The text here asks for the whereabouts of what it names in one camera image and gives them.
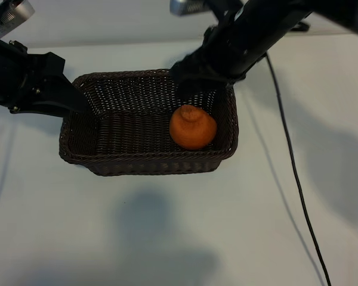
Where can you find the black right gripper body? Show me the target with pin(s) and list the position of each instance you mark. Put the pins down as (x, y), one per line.
(244, 41)

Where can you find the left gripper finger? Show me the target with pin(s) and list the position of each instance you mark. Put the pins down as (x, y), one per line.
(62, 93)
(56, 110)

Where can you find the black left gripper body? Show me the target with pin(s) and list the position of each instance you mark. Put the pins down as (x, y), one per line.
(9, 77)

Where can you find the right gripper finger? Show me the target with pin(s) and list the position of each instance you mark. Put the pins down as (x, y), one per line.
(211, 82)
(186, 74)

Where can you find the orange fruit with knobby top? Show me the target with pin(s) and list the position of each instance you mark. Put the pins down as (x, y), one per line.
(194, 131)

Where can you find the dark brown wicker basket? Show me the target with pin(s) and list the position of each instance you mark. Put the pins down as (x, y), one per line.
(131, 140)

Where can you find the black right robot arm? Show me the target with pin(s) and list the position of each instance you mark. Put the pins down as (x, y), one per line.
(346, 12)

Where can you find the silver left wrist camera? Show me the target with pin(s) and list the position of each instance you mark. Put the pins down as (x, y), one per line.
(16, 13)

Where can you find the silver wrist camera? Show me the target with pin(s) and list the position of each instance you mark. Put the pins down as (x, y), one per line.
(16, 13)
(188, 6)

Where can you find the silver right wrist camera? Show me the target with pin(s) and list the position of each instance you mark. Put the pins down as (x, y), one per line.
(188, 6)

